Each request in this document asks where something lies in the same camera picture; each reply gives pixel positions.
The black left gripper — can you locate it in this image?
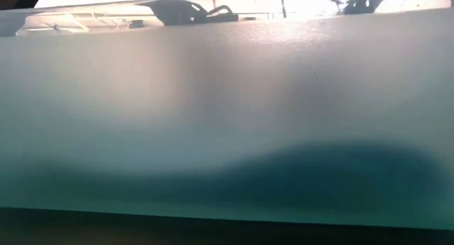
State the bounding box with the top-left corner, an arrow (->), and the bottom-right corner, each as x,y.
136,0 -> 239,26

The teal translucent plastic tray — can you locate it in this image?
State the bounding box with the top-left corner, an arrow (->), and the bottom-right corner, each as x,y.
0,0 -> 454,232

